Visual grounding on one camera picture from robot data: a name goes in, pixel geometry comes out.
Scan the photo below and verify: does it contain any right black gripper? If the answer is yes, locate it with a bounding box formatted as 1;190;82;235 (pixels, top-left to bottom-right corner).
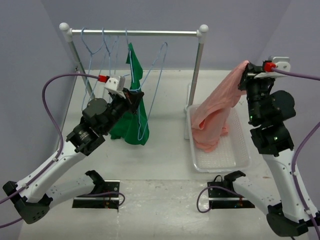
238;60;276;123

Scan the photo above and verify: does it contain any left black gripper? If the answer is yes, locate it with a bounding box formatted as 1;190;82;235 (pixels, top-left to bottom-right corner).
102;87;145;134

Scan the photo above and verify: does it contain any blue hanger of pink shirt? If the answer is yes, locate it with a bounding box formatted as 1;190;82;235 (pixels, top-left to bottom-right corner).
134;41;169;121

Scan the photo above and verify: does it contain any pink t shirt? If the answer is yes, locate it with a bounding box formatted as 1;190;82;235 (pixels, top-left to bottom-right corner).
191;60;250;153

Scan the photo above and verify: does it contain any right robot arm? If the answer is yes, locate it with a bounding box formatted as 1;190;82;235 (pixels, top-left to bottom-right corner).
222;60;320;239

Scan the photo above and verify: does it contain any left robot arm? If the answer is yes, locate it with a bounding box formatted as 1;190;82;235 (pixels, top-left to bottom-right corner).
3;88;144;224

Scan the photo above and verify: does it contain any green t shirt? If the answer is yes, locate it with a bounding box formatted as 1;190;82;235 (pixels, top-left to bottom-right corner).
109;43;150;146

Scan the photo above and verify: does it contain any blue hanger with green shirt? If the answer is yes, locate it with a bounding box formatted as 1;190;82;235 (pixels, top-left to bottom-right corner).
124;36;149;145

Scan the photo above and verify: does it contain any empty blue hanger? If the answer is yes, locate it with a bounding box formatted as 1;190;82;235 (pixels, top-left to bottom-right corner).
80;26;105;110
102;32;120;75

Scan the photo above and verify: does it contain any clear plastic basket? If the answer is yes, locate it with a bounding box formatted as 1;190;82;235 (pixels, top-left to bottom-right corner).
186;105;252;173

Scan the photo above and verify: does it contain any metal clothes rack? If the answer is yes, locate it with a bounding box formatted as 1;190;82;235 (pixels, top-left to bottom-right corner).
59;22;209;140

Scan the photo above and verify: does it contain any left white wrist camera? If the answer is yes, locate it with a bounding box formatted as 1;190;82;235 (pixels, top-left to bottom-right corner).
104;75;126;95

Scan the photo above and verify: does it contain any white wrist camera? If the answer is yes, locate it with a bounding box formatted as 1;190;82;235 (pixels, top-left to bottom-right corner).
262;56;291;73
104;75;126;95

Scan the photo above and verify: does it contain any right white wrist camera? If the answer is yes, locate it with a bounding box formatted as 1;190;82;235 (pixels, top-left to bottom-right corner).
262;56;291;73

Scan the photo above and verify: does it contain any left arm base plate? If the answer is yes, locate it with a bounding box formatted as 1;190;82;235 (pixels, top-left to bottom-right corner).
72;180;122;210

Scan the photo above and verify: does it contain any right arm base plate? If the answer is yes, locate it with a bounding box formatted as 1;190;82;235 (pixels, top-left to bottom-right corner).
207;175;255;210

